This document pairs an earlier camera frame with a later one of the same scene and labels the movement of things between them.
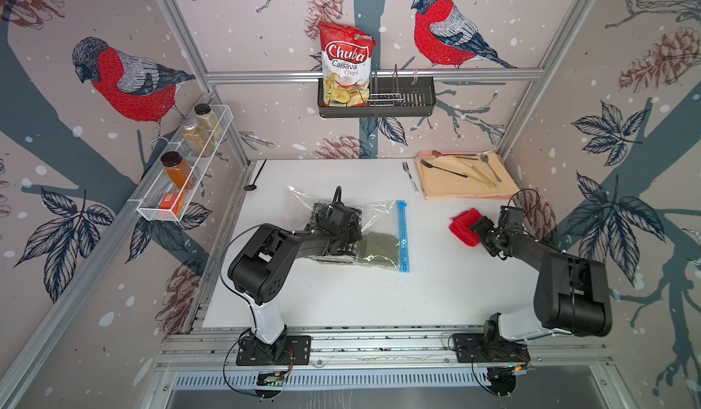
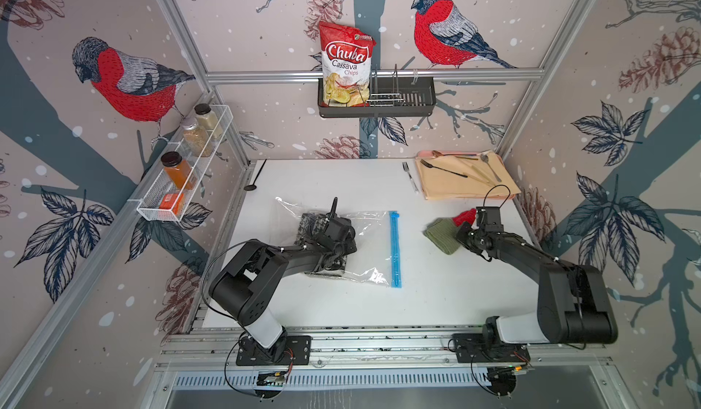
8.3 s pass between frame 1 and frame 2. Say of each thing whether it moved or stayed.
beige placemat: stayed
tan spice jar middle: stayed
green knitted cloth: moved
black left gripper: moved
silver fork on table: stayed
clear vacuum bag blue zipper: moved
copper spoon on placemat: stayed
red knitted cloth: stayed
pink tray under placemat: stayed
